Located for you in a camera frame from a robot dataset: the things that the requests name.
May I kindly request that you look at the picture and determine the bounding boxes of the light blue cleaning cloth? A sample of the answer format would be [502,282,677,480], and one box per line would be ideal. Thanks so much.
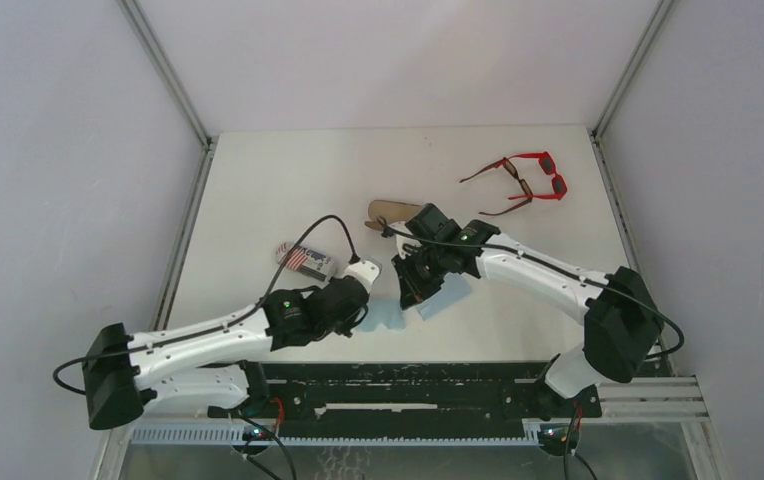
[355,299,406,333]

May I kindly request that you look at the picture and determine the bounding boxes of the flag print glasses case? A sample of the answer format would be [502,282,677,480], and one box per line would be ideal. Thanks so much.
[274,242,338,282]

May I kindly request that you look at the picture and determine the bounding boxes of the right black camera cable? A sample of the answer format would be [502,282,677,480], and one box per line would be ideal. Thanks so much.
[377,215,685,480]

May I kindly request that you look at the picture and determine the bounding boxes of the red sunglasses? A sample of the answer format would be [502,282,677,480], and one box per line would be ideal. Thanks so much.
[506,151,568,201]

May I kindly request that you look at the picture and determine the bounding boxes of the left aluminium frame post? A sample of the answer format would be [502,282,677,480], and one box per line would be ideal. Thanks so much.
[117,0,215,330]

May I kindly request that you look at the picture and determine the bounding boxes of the brown striped glasses case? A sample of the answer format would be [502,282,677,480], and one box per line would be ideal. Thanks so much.
[364,199,423,232]

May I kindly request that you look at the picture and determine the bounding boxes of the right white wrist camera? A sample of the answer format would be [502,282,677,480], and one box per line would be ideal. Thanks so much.
[388,221,421,259]

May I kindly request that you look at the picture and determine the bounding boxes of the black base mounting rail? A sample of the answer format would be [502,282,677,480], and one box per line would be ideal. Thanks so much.
[208,362,603,442]

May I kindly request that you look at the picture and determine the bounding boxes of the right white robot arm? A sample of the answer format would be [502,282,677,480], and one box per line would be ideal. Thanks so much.
[377,204,666,399]

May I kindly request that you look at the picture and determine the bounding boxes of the aluminium frame post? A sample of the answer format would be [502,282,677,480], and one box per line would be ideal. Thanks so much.
[117,0,215,330]
[590,0,678,362]

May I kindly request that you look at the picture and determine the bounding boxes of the right aluminium frame post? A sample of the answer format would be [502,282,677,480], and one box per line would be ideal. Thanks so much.
[590,0,678,362]

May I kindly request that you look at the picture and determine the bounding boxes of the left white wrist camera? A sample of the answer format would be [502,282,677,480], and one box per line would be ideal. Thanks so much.
[343,259,382,293]

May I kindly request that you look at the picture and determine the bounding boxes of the black camera cable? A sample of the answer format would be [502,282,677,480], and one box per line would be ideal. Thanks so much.
[377,215,685,480]
[51,214,362,397]

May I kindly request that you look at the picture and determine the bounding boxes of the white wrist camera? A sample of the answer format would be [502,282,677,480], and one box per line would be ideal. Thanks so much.
[343,259,382,293]
[388,221,421,259]

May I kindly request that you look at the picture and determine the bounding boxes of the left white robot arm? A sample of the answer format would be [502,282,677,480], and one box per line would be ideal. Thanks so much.
[81,275,372,430]

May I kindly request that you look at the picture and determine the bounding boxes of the brown tortoise sunglasses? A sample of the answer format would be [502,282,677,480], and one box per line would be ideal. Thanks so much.
[458,157,533,217]

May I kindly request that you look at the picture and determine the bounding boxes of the left black camera cable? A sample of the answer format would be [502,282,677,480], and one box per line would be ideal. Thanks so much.
[51,214,362,397]

